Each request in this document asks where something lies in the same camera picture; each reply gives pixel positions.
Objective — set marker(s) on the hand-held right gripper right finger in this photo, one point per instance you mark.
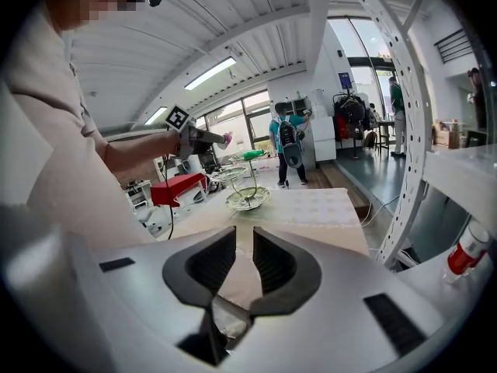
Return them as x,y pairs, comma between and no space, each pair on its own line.
303,278

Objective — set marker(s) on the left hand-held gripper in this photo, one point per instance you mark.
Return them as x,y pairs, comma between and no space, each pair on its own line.
178,119

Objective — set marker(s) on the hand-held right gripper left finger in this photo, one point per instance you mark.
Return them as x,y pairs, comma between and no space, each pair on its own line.
182,276

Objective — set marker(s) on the small green bottle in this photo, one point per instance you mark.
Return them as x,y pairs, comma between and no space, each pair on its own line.
252,154

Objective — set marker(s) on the tiered wire fruit stand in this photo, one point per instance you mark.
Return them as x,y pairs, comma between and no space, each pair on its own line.
248,200

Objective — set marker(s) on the person's left forearm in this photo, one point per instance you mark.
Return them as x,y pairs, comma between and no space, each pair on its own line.
136,154

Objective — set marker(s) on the coat rack with bags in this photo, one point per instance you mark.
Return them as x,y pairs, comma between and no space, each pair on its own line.
351,119

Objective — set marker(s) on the white metal shelf rack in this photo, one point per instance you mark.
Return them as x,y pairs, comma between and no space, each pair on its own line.
407,130

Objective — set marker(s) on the short ceiling light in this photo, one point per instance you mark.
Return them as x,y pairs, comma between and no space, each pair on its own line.
155,116

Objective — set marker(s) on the red table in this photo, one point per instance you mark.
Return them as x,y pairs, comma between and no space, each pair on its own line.
174,187

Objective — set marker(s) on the long ceiling light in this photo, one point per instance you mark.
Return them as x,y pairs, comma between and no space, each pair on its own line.
209,73

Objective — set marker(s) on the table with checked cloth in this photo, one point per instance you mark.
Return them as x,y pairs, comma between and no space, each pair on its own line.
310,212

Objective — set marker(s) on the person's right shoe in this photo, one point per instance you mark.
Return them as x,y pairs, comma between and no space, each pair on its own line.
233,329

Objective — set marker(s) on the wooden platform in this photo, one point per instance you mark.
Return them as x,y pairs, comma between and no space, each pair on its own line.
341,189

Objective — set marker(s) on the white cabinet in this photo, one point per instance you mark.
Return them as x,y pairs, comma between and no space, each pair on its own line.
322,130

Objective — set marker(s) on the blue poster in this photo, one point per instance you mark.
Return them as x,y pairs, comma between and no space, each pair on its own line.
345,80

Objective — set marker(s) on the person's beige shirt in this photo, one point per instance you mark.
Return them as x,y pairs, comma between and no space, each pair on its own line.
58,130

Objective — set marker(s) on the red label bottle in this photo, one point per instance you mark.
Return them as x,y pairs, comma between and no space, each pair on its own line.
466,251

